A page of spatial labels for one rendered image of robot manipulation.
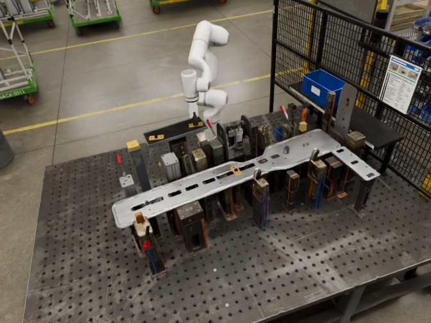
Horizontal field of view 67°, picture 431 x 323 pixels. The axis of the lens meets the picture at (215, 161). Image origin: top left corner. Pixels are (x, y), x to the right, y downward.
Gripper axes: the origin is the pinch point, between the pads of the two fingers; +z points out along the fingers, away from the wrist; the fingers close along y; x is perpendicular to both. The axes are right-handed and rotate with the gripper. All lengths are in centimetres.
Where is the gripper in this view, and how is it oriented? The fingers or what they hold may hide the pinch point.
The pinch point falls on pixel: (195, 121)
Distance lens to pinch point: 196.9
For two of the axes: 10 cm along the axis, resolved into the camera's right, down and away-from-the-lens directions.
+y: 1.6, 6.4, -7.5
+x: 9.8, -1.6, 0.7
